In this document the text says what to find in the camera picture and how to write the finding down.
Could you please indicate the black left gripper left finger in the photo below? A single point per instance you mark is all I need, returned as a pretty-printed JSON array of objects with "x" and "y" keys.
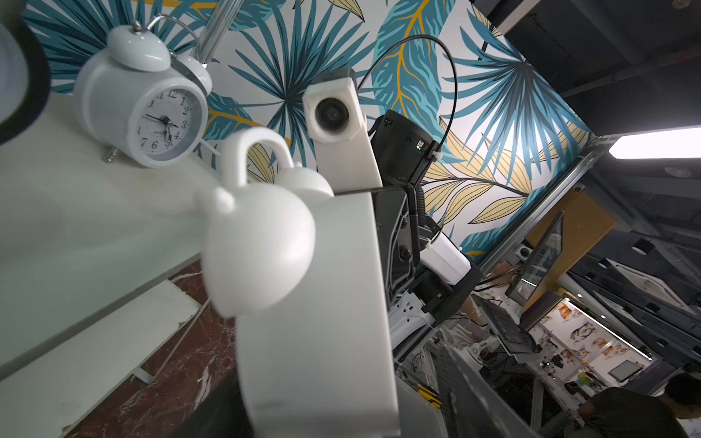
[{"x": 221, "y": 415}]

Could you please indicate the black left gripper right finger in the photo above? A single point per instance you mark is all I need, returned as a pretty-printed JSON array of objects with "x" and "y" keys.
[{"x": 470, "y": 407}]

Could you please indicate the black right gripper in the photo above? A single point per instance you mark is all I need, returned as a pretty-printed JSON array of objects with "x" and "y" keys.
[{"x": 396, "y": 219}]

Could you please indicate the white twin-bell alarm clock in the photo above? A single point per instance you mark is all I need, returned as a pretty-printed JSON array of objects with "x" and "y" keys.
[{"x": 299, "y": 270}]

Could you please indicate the black twin-bell alarm clock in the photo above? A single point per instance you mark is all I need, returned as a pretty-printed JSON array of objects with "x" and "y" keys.
[{"x": 25, "y": 73}]

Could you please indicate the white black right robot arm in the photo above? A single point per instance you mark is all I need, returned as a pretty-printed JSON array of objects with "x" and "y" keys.
[{"x": 426, "y": 277}]

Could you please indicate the white two-tier shelf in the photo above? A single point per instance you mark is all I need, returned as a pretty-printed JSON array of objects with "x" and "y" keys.
[{"x": 87, "y": 252}]

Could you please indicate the person in green shirt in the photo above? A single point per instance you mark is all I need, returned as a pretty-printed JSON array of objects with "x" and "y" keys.
[{"x": 618, "y": 412}]

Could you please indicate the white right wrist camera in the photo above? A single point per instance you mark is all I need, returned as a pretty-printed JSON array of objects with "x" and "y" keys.
[{"x": 338, "y": 129}]

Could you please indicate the aluminium corner post right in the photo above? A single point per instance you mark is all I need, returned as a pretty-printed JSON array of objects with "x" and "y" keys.
[{"x": 217, "y": 26}]

